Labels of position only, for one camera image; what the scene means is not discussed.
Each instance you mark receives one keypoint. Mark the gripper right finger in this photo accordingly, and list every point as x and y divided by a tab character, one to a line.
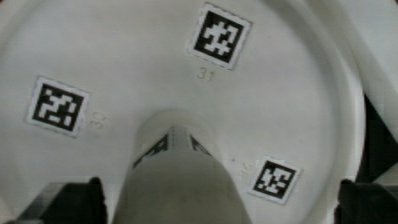
366	203

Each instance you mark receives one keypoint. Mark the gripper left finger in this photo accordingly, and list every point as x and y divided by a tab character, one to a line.
67	204

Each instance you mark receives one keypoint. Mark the white cylindrical table leg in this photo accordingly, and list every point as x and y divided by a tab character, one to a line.
178	189

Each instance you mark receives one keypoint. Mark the white round table top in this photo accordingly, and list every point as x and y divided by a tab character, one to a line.
122	66

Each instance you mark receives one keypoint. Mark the white U-shaped fence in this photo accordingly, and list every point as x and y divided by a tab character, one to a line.
361	22

